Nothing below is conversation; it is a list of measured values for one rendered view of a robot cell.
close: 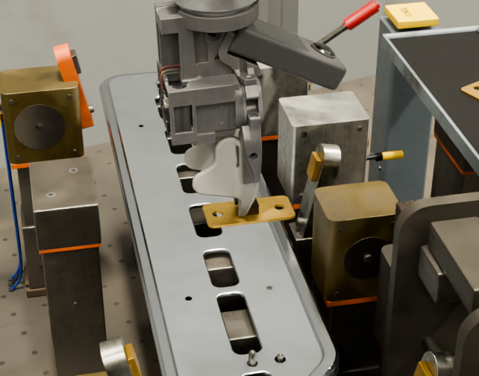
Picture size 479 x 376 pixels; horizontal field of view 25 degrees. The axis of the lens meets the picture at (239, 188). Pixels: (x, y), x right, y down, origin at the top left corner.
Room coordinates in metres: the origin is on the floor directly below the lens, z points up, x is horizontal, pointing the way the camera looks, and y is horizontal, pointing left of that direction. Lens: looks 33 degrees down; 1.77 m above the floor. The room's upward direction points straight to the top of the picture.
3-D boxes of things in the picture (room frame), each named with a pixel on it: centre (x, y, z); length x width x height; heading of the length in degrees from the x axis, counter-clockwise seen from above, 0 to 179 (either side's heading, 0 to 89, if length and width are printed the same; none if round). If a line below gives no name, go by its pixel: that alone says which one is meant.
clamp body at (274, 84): (1.47, -0.07, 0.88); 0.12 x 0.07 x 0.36; 102
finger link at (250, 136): (0.83, -0.01, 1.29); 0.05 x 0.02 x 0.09; 12
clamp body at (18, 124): (1.40, 0.30, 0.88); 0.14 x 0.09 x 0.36; 102
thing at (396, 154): (1.28, -0.17, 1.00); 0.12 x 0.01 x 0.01; 102
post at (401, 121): (1.41, -0.24, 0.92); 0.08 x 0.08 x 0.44; 12
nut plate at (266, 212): (0.86, -0.01, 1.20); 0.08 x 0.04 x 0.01; 102
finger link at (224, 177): (0.83, 0.01, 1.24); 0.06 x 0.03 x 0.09; 102
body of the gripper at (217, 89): (0.85, 0.02, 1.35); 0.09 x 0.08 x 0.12; 102
